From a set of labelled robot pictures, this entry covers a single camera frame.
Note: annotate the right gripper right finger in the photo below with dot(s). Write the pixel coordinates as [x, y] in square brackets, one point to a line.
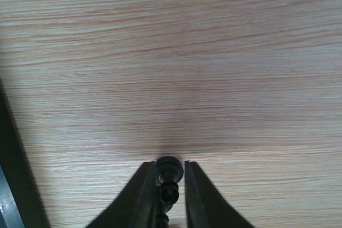
[205, 206]

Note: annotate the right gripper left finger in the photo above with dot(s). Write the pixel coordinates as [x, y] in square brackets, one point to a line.
[134, 206]

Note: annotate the black piece tall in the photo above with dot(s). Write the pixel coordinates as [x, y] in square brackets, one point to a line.
[169, 172]

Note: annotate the black and silver chessboard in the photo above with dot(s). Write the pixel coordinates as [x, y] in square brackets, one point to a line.
[21, 203]

